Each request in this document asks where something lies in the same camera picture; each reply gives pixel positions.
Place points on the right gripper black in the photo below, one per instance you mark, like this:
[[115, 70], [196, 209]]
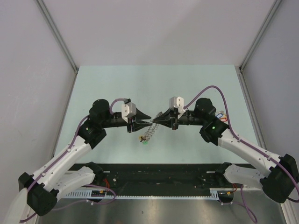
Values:
[[161, 120]]

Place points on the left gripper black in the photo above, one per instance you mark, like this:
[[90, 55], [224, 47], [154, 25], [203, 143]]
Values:
[[136, 127]]

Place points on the metal disc keyring holder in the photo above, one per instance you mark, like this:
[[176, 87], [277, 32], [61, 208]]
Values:
[[150, 132]]

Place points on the green yellow tagged keys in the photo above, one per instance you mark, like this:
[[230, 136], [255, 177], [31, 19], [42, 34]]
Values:
[[143, 140]]

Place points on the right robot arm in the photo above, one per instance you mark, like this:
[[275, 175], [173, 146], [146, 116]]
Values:
[[277, 176]]

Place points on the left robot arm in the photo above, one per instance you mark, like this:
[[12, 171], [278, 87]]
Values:
[[47, 185]]

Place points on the blue tagged key bunch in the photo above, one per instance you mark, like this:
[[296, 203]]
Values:
[[221, 115]]

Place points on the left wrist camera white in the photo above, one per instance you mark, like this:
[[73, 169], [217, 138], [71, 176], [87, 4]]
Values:
[[128, 110]]

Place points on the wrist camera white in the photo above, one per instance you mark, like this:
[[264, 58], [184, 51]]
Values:
[[128, 110], [177, 103]]

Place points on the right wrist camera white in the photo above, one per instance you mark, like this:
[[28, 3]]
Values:
[[177, 103]]

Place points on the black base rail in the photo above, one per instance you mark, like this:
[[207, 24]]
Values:
[[160, 179]]

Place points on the white slotted cable duct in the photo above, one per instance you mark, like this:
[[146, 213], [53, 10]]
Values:
[[97, 194]]

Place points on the left aluminium frame post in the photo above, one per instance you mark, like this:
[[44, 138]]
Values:
[[56, 33]]

